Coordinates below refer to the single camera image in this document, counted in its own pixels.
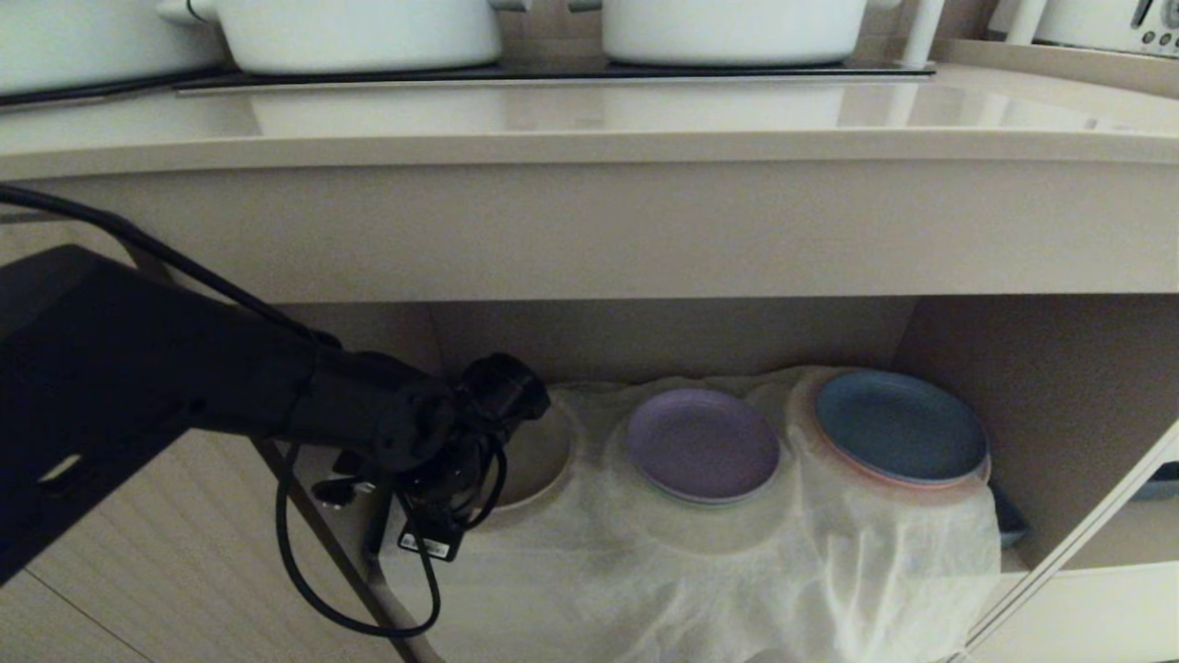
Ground blue plate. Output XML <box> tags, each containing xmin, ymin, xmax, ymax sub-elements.
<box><xmin>814</xmin><ymin>370</ymin><xmax>989</xmax><ymax>485</ymax></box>

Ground white translucent cloth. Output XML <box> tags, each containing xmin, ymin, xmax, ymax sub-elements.
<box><xmin>373</xmin><ymin>366</ymin><xmax>1003</xmax><ymax>663</ymax></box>

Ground white kitchen appliance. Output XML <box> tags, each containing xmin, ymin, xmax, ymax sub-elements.
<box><xmin>987</xmin><ymin>0</ymin><xmax>1179</xmax><ymax>59</ymax></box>

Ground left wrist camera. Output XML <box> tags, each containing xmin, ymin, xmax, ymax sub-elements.
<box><xmin>396</xmin><ymin>512</ymin><xmax>464</xmax><ymax>563</ymax></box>

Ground black cable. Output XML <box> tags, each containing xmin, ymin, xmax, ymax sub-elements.
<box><xmin>274</xmin><ymin>440</ymin><xmax>444</xmax><ymax>639</ymax></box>
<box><xmin>0</xmin><ymin>184</ymin><xmax>344</xmax><ymax>350</ymax></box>

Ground pink plate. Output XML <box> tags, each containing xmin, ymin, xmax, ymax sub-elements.
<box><xmin>798</xmin><ymin>376</ymin><xmax>993</xmax><ymax>493</ymax></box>

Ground white utensil handle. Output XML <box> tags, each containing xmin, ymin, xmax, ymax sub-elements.
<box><xmin>902</xmin><ymin>0</ymin><xmax>947</xmax><ymax>70</ymax></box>

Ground purple plate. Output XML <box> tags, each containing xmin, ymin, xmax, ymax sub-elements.
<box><xmin>625</xmin><ymin>387</ymin><xmax>783</xmax><ymax>506</ymax></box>

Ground white cooking pot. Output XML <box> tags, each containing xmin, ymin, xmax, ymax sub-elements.
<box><xmin>0</xmin><ymin>0</ymin><xmax>225</xmax><ymax>97</ymax></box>
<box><xmin>157</xmin><ymin>0</ymin><xmax>531</xmax><ymax>76</ymax></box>
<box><xmin>568</xmin><ymin>0</ymin><xmax>899</xmax><ymax>67</ymax></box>

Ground cream plate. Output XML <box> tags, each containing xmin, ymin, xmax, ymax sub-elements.
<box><xmin>481</xmin><ymin>402</ymin><xmax>578</xmax><ymax>513</ymax></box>

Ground black induction hob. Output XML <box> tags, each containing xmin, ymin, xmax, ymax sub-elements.
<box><xmin>0</xmin><ymin>59</ymin><xmax>937</xmax><ymax>109</ymax></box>

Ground white-edged cabinet door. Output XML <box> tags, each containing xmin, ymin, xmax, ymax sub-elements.
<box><xmin>953</xmin><ymin>419</ymin><xmax>1179</xmax><ymax>663</ymax></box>

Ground beige cabinet door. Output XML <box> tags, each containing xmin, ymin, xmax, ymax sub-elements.
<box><xmin>0</xmin><ymin>428</ymin><xmax>425</xmax><ymax>663</ymax></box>

